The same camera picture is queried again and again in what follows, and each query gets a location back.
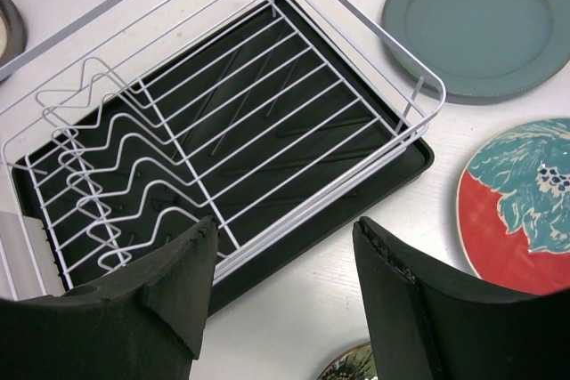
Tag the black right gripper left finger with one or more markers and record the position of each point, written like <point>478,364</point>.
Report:
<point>143,321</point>

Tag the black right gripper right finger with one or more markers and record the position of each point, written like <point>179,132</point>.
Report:
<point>428,320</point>

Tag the green plate with flower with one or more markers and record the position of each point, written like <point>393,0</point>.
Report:
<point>356,363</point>

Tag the dark rimmed cream plate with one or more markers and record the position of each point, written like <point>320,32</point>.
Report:
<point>14,32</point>

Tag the red and teal plate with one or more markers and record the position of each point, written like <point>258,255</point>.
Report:
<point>512,207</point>

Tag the black drip tray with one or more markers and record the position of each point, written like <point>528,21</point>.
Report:
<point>262,125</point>

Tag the plain teal plate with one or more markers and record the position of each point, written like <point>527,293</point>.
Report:
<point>483,48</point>

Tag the white wire dish rack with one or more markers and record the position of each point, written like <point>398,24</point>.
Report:
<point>65,77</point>

